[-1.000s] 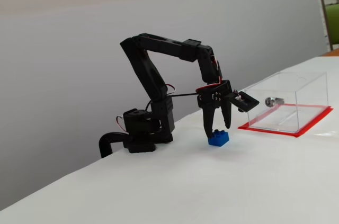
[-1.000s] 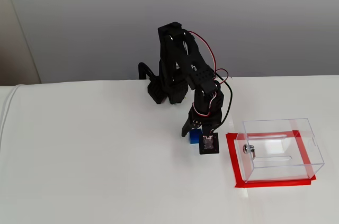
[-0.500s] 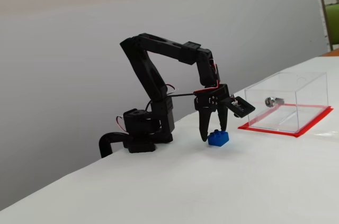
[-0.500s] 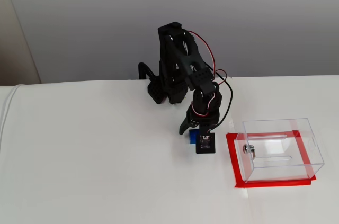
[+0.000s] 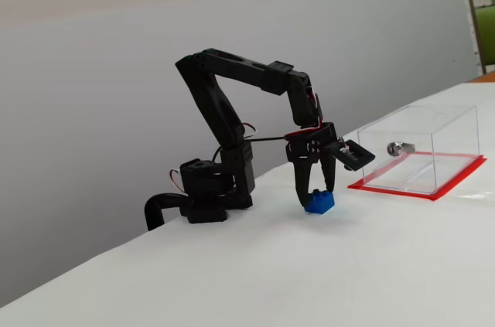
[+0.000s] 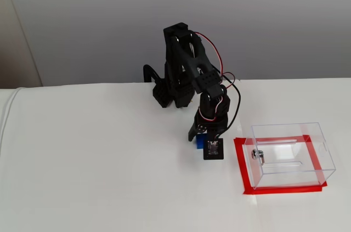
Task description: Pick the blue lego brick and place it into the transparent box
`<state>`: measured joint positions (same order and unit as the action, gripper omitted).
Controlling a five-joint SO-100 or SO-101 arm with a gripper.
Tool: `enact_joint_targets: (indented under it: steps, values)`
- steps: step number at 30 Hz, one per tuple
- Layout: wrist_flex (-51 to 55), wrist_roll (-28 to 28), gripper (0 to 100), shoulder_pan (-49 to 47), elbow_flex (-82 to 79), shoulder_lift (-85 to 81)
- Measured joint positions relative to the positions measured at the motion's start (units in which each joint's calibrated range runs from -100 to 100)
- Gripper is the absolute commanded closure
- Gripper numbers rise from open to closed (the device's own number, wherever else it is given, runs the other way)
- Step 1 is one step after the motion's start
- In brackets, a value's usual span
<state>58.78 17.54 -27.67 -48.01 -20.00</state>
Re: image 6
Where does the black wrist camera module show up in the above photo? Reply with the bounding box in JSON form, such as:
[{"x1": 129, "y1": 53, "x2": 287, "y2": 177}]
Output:
[{"x1": 202, "y1": 132, "x2": 224, "y2": 161}]

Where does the silver cylinder lock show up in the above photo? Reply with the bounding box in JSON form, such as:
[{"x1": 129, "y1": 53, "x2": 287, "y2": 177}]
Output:
[{"x1": 251, "y1": 149, "x2": 267, "y2": 165}]

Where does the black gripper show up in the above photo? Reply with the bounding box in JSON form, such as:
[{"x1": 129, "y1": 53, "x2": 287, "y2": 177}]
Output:
[{"x1": 187, "y1": 111, "x2": 230, "y2": 144}]

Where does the red tape frame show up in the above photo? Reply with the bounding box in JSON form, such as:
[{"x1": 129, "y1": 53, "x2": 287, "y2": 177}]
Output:
[{"x1": 233, "y1": 134, "x2": 329, "y2": 195}]

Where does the red white forearm servo cable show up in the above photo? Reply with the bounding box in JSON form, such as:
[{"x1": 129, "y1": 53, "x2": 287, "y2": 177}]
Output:
[{"x1": 195, "y1": 31, "x2": 237, "y2": 88}]

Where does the blue lego brick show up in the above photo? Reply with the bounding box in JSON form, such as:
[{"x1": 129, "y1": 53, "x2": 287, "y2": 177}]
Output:
[{"x1": 195, "y1": 134, "x2": 207, "y2": 151}]

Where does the red white wrist servo cable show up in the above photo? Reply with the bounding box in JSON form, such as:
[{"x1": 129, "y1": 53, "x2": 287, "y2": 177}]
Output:
[{"x1": 197, "y1": 97, "x2": 228, "y2": 123}]

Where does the transparent plastic box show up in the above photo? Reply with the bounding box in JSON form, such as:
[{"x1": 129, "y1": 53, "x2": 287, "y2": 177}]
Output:
[{"x1": 244, "y1": 122, "x2": 337, "y2": 190}]

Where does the black camera cable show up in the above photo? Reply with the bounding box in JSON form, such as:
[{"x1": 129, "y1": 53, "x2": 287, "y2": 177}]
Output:
[{"x1": 218, "y1": 73, "x2": 242, "y2": 137}]

